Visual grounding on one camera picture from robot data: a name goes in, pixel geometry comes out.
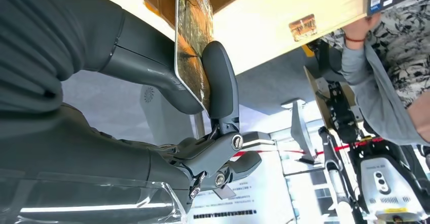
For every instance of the white text poster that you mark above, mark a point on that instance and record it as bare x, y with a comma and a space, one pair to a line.
262, 189

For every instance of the white black mobile robot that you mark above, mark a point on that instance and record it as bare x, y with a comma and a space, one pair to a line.
383, 182

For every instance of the red barrier strip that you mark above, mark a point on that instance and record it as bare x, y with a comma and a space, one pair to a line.
289, 152

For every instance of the yellow tape strip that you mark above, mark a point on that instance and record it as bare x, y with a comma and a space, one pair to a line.
153, 9

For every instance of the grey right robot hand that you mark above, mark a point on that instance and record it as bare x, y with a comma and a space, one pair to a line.
100, 162

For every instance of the clear plastic film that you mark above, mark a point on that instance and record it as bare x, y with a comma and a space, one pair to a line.
100, 199

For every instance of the person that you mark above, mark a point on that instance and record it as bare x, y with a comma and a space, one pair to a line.
403, 48

